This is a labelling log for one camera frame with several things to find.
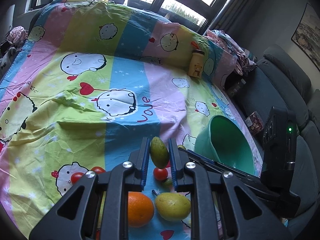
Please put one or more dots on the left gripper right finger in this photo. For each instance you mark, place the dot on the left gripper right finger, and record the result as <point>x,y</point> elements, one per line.
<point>242,214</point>

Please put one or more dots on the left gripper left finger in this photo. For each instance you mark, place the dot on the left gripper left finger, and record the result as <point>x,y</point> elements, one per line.
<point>96,206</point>

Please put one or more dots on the small green olive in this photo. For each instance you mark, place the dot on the small green olive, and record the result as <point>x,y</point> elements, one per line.
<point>167,182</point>

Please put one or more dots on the green plastic bowl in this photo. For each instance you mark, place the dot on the green plastic bowl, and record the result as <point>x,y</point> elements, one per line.
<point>222,141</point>

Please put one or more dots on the red cherry tomato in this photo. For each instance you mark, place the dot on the red cherry tomato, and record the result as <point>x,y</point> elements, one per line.
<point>160,174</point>

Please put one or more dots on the green olive fruit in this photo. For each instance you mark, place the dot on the green olive fruit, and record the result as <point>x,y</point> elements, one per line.
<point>159,153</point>

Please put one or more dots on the snack packet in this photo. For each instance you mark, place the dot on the snack packet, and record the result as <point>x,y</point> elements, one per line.
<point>254,123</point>

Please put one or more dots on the yellow pear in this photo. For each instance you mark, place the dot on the yellow pear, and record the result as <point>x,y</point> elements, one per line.
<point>172,207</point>

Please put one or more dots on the dark grey sofa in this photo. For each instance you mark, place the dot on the dark grey sofa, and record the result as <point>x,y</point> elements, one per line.
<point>279,81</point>

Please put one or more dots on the orange fruit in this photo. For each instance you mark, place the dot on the orange fruit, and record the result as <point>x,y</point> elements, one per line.
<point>140,209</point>

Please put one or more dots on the dark jar by sofa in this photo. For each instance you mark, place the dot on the dark jar by sofa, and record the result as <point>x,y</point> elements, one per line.
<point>235,88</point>

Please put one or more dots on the pile of patterned clothes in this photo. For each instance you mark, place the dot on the pile of patterned clothes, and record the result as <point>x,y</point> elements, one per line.
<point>245,61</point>

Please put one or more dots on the framed landscape painting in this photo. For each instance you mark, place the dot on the framed landscape painting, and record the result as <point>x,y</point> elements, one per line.
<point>306,35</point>

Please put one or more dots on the yellow bear bottle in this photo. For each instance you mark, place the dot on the yellow bear bottle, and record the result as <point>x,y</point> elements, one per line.
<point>196,64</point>

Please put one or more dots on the colourful cartoon bed sheet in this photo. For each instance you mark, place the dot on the colourful cartoon bed sheet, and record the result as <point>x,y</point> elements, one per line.
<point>91,81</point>

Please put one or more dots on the pink crumpled cloth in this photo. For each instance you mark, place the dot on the pink crumpled cloth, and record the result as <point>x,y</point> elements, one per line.
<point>17,35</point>

